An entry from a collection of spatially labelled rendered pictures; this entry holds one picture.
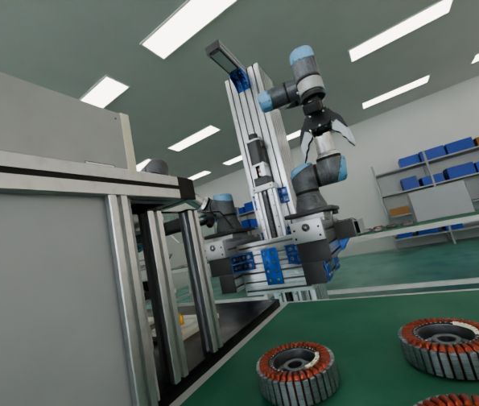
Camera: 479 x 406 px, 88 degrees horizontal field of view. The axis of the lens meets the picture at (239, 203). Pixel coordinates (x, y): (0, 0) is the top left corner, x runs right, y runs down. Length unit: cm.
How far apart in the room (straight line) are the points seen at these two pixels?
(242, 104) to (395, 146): 588
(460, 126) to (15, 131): 739
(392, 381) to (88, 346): 38
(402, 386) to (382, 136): 703
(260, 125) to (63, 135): 123
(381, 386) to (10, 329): 43
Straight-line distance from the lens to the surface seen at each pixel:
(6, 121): 56
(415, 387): 43
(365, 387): 43
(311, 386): 39
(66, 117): 61
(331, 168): 124
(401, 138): 730
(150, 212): 46
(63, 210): 39
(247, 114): 167
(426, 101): 756
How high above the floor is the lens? 96
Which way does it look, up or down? 9 degrees up
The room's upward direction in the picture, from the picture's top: 12 degrees counter-clockwise
